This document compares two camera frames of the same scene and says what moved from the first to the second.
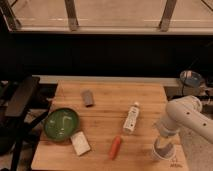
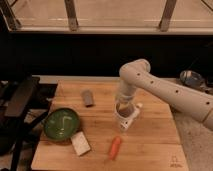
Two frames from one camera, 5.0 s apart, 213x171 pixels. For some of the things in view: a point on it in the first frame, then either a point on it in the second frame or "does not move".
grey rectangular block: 88,98 does not move
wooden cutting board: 119,121 does not move
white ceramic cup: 164,152 -> 126,110
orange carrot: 116,144 does not move
